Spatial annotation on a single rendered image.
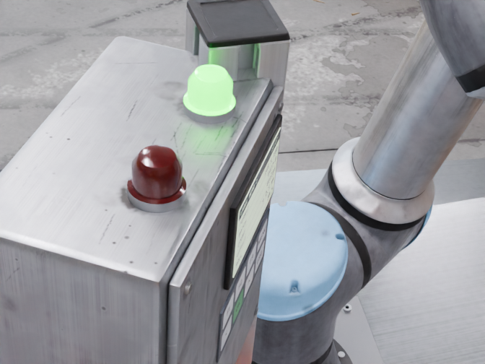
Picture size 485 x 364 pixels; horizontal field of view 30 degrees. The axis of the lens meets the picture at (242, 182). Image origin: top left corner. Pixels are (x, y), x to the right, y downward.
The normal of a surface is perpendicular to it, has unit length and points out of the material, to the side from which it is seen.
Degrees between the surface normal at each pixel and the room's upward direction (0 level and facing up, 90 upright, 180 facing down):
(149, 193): 90
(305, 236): 10
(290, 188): 0
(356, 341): 2
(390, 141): 90
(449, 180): 0
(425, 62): 88
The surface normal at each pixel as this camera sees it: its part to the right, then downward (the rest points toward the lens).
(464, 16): -0.70, 0.21
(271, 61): 0.29, 0.63
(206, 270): 0.95, 0.25
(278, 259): -0.05, -0.69
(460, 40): -0.75, 0.38
